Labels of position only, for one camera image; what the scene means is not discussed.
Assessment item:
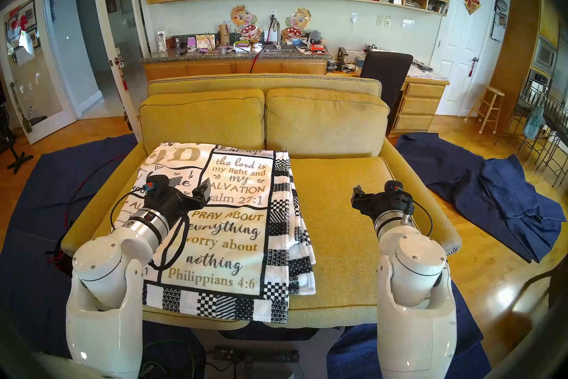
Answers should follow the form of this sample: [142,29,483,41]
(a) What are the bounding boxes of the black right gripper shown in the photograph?
[351,186,402,223]

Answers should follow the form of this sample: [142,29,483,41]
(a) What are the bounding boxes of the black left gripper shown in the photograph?
[153,178,212,224]

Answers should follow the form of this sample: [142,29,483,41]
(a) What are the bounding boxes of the white scripture print blanket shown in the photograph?
[111,142,316,323]

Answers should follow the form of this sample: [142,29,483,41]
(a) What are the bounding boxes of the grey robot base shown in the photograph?
[192,326,346,379]

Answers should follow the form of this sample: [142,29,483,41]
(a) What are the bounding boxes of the crumpled navy moving blanket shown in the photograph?
[396,132,566,263]

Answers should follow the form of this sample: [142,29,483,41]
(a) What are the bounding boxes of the flat navy moving blanket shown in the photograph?
[0,134,491,379]

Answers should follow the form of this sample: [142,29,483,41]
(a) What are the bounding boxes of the yellow sofa seat cushion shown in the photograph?
[255,156,442,329]
[72,143,293,331]

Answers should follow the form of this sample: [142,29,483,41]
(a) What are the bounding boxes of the yellow sofa back cushion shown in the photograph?
[265,88,390,160]
[139,89,266,156]

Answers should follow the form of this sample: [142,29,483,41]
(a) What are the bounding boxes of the granite top kitchen counter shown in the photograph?
[140,45,332,81]

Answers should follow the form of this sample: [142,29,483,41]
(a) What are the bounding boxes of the black office chair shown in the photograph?
[360,51,414,110]

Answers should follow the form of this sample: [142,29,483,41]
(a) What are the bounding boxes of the stack of papers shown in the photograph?
[408,58,440,80]

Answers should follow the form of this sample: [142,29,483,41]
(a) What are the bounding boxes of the black power strip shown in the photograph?
[212,346,300,364]

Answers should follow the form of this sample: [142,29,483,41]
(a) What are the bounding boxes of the wooden stool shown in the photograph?
[465,86,505,134]

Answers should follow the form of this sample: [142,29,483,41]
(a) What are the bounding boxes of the cartoon foil balloon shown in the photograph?
[230,5,262,43]
[284,7,312,43]

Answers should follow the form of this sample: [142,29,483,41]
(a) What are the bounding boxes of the white panel door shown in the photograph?
[430,0,497,117]

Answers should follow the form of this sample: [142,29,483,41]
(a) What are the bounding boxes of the black floor stand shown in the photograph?
[0,107,34,174]

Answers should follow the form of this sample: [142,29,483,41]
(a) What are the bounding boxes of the teal hanging bag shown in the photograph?
[523,106,545,140]

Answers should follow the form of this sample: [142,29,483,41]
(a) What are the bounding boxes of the black wrought iron chairs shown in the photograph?
[495,76,568,188]

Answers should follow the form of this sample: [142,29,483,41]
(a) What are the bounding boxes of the tall wooden cabinet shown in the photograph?
[490,0,560,134]

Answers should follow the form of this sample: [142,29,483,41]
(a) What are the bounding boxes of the built-in microwave oven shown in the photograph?
[532,37,559,72]

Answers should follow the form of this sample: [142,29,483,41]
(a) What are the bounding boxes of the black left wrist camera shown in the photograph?
[144,175,178,197]

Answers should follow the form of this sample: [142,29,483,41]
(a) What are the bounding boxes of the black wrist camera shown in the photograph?
[144,175,178,197]
[384,181,415,211]

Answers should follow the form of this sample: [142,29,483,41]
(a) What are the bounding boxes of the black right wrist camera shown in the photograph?
[384,181,415,211]

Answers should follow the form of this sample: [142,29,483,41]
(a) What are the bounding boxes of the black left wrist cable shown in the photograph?
[110,191,190,272]

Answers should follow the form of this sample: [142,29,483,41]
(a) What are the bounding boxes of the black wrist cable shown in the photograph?
[410,198,434,237]
[110,191,190,272]

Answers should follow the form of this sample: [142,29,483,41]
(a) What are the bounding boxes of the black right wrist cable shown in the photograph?
[410,198,434,237]

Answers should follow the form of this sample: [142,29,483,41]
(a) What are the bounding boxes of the red power cable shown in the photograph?
[248,27,273,73]

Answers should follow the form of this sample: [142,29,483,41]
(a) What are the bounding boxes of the tangled red black cables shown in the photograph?
[47,234,76,276]

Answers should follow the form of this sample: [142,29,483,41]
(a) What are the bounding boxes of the white wall calendar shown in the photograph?
[492,10,509,42]

